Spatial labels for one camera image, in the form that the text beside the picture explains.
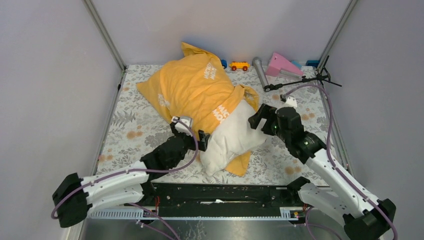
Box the blue block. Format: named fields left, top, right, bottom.
left=305, top=60, right=320, bottom=68

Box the yellow toy car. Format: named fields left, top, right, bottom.
left=229, top=61, right=250, bottom=72

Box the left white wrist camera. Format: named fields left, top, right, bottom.
left=170, top=116, right=193, bottom=136

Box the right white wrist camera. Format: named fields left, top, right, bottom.
left=280, top=94, right=298, bottom=108

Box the yellow and blue pillowcase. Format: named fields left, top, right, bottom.
left=135, top=41, right=261, bottom=178

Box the black mini tripod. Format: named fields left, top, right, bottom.
left=262, top=55, right=342, bottom=92

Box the floral table mat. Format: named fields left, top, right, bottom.
left=97, top=65, right=329, bottom=187

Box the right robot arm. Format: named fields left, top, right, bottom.
left=248, top=104, right=396, bottom=240

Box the teal block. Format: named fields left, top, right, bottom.
left=291, top=60, right=302, bottom=69

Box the blue toy car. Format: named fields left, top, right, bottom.
left=220, top=59, right=228, bottom=69

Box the pink wedge block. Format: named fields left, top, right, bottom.
left=265, top=52, right=304, bottom=79

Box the white pillow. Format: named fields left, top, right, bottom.
left=200, top=99, right=267, bottom=177

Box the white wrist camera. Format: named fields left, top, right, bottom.
left=170, top=116, right=193, bottom=136
left=280, top=94, right=298, bottom=108

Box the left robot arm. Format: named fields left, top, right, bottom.
left=50, top=118, right=211, bottom=228

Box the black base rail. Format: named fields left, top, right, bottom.
left=137, top=176, right=310, bottom=219

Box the grey metal cylinder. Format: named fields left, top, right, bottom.
left=252, top=57, right=270, bottom=92

